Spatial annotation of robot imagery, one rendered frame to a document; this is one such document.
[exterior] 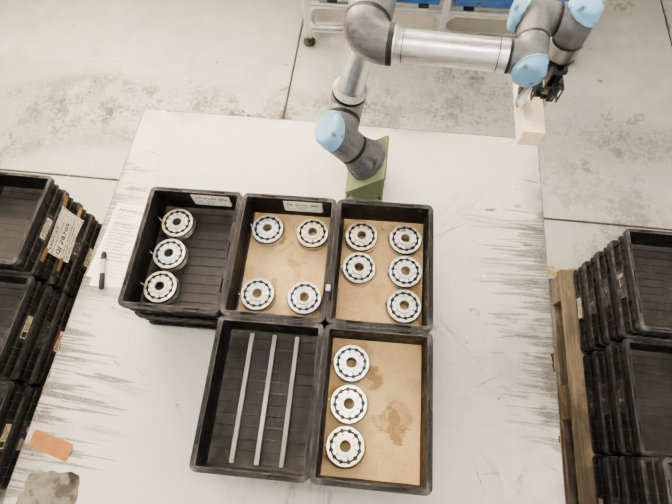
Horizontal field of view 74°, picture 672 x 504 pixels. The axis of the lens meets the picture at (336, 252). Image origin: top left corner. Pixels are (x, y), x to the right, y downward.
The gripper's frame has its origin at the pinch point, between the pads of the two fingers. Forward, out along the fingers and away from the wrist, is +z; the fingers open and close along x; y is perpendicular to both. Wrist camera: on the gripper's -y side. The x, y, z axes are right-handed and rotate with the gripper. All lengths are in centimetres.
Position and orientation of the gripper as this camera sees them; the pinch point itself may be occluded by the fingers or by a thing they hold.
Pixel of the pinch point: (529, 103)
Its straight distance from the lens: 152.0
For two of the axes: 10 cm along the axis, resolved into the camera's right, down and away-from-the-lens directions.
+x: 9.9, 1.0, -0.6
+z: 0.2, 4.0, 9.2
